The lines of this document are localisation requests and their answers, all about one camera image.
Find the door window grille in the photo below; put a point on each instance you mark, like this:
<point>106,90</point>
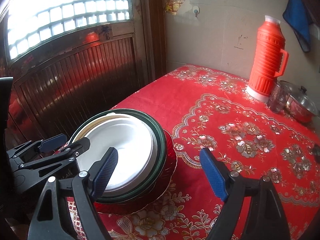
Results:
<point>62,12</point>

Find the red ribbed glass dish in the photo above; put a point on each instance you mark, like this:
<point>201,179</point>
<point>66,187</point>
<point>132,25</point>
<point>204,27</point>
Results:
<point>171,155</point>

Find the orange thermos flask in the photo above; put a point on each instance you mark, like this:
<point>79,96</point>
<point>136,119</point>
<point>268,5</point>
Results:
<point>265,62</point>

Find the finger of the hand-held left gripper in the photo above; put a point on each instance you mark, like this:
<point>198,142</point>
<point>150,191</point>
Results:
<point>75,150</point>
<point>52,140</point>

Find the blue hanging cloth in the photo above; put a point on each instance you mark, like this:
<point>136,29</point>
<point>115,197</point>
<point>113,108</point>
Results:
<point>298,22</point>

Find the brown wooden door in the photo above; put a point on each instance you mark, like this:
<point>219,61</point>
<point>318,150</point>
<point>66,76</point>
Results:
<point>75,75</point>

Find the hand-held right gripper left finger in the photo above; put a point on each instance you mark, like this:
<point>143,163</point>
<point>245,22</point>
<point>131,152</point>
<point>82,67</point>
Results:
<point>105,175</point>

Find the steel cooking pot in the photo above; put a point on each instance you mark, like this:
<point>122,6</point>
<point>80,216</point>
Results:
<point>300,116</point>

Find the dark green plastic bowl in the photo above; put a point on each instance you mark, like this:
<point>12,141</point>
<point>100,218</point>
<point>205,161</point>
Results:
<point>162,155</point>

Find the small white plastic bowl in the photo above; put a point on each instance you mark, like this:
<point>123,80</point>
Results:
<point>132,142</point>

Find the wall hook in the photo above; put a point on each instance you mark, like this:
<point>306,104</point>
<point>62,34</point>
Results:
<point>196,11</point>

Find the clear glass cup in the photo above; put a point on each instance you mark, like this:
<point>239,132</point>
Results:
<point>277,100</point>

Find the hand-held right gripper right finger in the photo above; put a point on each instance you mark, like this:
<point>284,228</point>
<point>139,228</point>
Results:
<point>212,172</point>

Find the red gold wall decoration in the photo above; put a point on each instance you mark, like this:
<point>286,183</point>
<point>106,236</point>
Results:
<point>175,2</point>

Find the cream plastic bowl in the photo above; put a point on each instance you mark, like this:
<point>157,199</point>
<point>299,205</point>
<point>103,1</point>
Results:
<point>86,128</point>

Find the red floral tablecloth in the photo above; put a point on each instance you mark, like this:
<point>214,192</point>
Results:
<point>212,100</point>

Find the large white foam bowl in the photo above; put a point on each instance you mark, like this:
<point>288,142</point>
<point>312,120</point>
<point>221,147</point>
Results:
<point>156,155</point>

